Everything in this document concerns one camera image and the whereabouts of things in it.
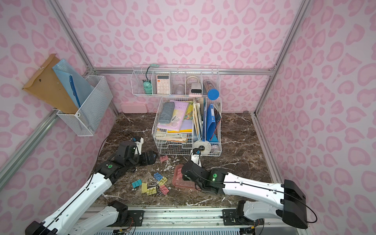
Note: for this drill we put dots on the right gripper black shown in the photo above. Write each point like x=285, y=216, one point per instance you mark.
x=195, y=158

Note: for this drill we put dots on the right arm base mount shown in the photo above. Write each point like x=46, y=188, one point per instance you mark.
x=231, y=218

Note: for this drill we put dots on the teal binder clip left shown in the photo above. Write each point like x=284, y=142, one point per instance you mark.
x=137, y=183

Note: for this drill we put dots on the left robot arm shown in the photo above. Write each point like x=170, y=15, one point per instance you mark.
x=65, y=220

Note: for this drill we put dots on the white wire desk organizer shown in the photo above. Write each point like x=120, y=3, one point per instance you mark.
x=193, y=128

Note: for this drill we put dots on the light blue folder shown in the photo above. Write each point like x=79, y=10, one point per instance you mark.
x=63, y=70

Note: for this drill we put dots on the clear jar of pins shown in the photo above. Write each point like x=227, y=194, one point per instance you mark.
x=215, y=150

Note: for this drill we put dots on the pink binder clip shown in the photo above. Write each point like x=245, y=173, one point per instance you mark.
x=164, y=190
x=163, y=158

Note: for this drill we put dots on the white wire wall shelf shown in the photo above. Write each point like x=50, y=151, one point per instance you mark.
x=177, y=75

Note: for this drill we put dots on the pink binder clip bottom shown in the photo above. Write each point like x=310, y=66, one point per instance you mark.
x=164, y=190

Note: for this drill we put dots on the white tape roll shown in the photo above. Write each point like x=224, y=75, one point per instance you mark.
x=204, y=147

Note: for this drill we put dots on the blue binder clip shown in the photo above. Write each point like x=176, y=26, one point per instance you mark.
x=158, y=176

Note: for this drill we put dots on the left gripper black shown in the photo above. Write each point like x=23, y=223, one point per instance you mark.
x=148, y=158

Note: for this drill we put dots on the tube with blue cap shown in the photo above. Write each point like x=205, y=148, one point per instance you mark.
x=211, y=91

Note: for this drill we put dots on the pink storage box tray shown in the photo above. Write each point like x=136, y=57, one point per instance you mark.
x=178, y=181

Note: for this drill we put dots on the clear small jar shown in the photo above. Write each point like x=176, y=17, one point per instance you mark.
x=180, y=89

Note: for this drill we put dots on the yellow green binder clip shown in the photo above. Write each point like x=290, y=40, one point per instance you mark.
x=162, y=181

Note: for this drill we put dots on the brown paper envelope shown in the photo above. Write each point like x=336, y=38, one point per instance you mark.
x=46, y=86

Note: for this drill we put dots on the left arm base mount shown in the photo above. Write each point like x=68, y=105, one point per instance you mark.
x=126, y=217

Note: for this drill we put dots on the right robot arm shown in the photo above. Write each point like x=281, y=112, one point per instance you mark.
x=285, y=201

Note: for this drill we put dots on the pink pencil case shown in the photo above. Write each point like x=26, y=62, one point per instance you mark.
x=134, y=108

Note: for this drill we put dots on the grey pencil pouch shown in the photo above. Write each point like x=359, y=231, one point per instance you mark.
x=167, y=113

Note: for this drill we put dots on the pink binder clip top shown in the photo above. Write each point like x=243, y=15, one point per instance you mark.
x=163, y=158

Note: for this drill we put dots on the pink purple notebook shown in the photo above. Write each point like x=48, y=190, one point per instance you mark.
x=178, y=116

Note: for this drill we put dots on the green desk lamp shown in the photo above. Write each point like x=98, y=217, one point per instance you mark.
x=147, y=84

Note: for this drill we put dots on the blue file folder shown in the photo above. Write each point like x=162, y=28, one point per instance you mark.
x=213, y=119

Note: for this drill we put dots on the white mesh wall basket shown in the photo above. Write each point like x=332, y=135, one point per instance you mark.
x=86, y=120

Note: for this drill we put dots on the pink white timer device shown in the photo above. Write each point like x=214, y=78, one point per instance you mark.
x=195, y=86

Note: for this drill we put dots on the pink white calculator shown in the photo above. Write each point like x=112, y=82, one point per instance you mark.
x=163, y=84

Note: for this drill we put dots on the blue pen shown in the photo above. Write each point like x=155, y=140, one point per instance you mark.
x=74, y=91

